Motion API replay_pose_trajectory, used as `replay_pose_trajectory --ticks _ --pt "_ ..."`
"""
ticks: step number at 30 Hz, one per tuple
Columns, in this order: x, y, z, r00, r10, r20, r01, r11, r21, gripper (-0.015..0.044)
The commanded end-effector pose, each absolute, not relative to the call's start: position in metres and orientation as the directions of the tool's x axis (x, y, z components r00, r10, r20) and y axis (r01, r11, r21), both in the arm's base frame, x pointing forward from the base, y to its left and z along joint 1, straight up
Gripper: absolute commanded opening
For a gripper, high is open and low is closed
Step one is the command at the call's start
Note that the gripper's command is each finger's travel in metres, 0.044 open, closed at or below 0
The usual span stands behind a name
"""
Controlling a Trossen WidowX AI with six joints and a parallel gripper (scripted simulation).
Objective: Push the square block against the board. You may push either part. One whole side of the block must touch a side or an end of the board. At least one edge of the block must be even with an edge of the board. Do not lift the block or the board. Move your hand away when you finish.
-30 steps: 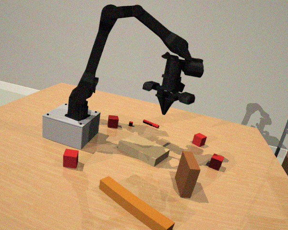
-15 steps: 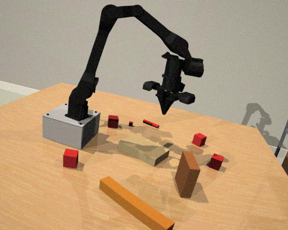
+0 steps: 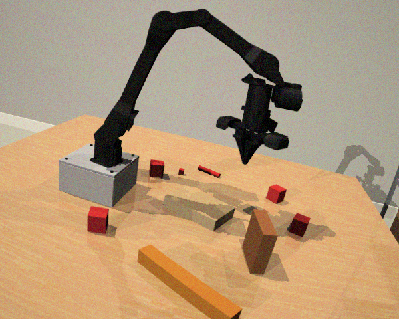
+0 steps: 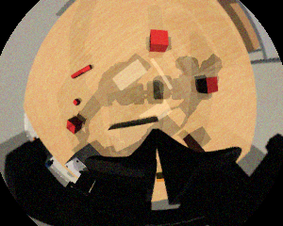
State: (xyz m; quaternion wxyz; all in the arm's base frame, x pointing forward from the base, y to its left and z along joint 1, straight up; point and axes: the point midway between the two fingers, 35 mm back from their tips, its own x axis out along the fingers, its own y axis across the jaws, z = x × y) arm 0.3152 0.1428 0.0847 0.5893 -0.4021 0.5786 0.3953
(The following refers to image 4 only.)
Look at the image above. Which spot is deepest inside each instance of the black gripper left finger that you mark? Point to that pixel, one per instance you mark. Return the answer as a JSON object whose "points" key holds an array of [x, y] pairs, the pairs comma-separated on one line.
{"points": [[139, 168]]}

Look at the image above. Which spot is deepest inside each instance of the red cylinder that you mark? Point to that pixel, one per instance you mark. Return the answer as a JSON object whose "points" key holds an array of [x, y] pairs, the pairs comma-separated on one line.
{"points": [[82, 71]]}

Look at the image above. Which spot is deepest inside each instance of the brown square block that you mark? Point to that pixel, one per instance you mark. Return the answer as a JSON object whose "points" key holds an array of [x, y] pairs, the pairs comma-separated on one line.
{"points": [[193, 144]]}

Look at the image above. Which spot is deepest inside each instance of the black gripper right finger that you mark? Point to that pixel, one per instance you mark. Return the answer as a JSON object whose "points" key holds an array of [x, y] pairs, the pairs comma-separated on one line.
{"points": [[181, 165]]}

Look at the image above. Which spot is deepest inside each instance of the tan board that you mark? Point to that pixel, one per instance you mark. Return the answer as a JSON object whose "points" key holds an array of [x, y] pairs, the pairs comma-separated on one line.
{"points": [[127, 138]]}

